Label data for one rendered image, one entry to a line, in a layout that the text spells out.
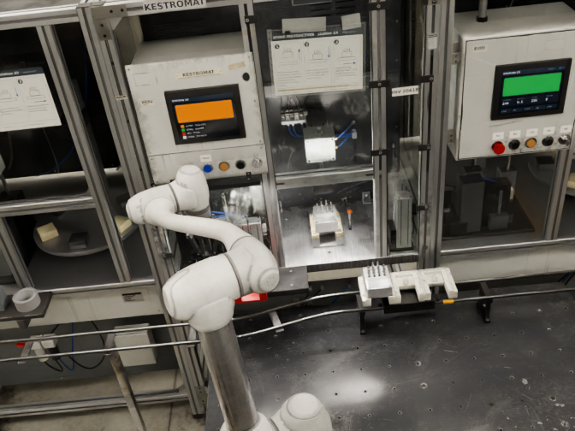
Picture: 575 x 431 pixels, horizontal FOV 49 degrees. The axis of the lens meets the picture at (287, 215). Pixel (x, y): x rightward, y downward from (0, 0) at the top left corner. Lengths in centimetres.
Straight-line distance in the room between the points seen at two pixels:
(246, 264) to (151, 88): 76
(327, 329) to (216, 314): 99
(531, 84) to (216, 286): 127
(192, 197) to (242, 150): 25
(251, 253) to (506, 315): 132
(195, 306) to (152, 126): 79
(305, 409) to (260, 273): 53
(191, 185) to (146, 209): 17
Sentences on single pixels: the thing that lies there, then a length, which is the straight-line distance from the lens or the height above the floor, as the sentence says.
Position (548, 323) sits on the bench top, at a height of 68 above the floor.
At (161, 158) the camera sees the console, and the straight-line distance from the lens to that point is 231.
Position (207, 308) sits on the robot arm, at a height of 143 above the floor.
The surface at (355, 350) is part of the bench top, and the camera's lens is 256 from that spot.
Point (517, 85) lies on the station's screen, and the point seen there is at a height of 163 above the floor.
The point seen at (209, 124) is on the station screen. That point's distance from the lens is 220.
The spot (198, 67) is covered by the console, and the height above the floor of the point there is 180.
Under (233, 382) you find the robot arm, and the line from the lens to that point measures 188.
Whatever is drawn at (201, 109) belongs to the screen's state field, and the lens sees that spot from 218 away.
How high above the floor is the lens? 257
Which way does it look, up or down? 35 degrees down
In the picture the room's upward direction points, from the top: 7 degrees counter-clockwise
